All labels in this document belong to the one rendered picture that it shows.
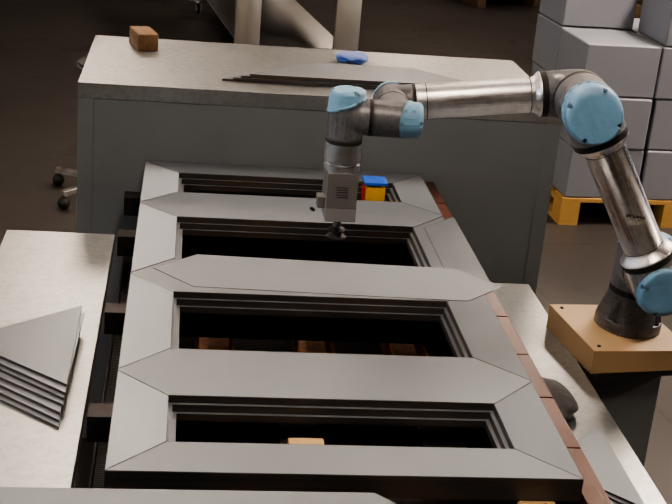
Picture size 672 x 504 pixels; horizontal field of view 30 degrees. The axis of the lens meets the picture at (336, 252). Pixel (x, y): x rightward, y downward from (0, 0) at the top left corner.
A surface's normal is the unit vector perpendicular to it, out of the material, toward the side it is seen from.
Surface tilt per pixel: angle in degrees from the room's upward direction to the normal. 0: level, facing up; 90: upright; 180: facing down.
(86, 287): 0
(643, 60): 90
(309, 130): 90
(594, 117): 84
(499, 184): 90
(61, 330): 0
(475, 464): 0
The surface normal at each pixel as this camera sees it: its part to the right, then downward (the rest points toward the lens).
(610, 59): 0.17, 0.37
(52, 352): 0.08, -0.93
